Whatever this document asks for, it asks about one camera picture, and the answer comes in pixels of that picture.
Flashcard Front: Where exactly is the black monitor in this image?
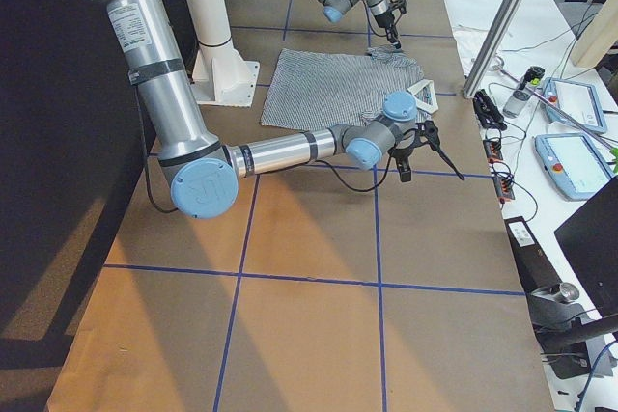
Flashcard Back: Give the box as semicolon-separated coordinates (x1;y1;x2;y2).
554;179;618;316

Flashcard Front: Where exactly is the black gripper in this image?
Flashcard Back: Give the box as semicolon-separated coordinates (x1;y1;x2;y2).
391;149;413;181
379;14;400;49

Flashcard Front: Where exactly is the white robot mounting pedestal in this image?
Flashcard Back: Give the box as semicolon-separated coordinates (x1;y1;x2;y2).
186;0;260;107

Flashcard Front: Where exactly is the black box with white label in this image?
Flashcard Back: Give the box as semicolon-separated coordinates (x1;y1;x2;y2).
504;216;562;302

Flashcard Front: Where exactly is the blue teach pendant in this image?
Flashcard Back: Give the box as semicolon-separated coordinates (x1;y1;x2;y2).
543;78;607;134
534;132;614;201

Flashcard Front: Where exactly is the far blue teach pendant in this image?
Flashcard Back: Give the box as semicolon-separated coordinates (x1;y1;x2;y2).
543;78;607;134

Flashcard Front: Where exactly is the black spare gripper on table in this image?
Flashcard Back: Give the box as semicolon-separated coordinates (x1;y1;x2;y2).
472;89;507;131

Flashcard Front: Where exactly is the brown paper table cover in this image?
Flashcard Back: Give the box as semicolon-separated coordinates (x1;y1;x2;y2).
47;0;553;411

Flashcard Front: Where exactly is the metal reacher grabber tool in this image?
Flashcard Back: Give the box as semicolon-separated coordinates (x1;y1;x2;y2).
496;62;617;171

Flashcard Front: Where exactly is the orange black connector block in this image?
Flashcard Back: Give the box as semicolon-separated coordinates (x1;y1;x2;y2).
483;138;515;205

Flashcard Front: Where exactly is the striped polo shirt white collar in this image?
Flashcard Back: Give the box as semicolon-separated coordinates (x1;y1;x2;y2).
261;45;425;131

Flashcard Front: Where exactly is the near blue teach pendant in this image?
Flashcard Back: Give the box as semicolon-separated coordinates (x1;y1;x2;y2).
534;132;614;201

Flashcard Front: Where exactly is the aluminium frame post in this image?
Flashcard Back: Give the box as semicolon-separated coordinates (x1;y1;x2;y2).
463;0;522;98

